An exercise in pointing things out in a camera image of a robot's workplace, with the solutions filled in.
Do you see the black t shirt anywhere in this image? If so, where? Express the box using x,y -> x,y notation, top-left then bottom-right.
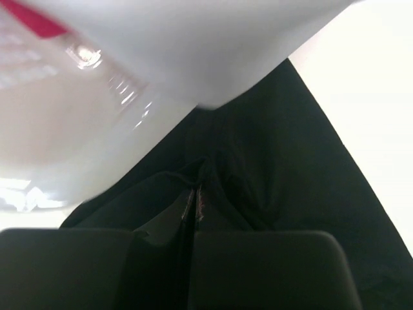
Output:
63,61 -> 412,309

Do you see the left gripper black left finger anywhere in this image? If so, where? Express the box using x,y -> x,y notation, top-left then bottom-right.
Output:
1,191 -> 195,309

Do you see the white plastic basket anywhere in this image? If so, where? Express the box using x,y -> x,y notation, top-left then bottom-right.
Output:
1,6 -> 152,149

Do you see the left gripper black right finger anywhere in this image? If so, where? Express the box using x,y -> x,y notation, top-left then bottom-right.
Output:
190,190 -> 363,309

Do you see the pink red t shirt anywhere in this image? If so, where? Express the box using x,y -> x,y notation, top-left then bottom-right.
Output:
1,0 -> 68,39

